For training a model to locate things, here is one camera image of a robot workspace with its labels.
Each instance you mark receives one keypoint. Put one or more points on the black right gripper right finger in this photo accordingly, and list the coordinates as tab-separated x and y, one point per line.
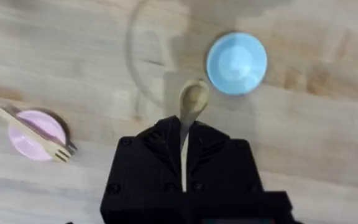
222	165

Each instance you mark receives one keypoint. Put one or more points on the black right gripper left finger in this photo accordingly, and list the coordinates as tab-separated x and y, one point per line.
145	161

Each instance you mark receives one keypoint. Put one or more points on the wooden spoon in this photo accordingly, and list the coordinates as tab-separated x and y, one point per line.
192	102

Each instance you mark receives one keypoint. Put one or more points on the pink plate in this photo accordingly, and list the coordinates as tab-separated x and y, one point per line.
36	137

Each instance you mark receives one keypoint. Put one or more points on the light blue bowl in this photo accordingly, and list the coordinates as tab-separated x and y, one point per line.
236	63

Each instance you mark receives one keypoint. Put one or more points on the wooden fork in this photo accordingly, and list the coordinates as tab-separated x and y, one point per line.
33	134

